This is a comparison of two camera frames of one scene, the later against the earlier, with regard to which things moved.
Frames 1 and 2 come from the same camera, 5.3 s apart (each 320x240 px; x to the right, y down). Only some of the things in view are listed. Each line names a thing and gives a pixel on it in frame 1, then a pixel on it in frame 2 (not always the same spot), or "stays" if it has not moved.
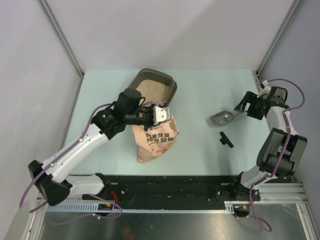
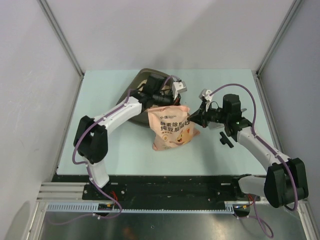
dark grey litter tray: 154,86 stays
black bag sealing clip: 224,140 stays
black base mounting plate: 174,189 stays
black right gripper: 251,98 → 201,117
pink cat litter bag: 153,143 → 170,126
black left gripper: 151,124 → 176,102
